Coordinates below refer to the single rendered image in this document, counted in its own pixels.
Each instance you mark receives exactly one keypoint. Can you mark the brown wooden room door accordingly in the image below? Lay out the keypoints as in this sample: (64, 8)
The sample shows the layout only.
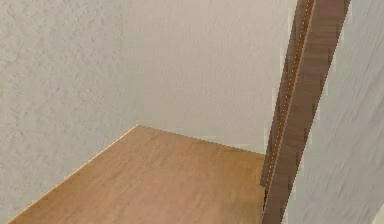
(300, 116)

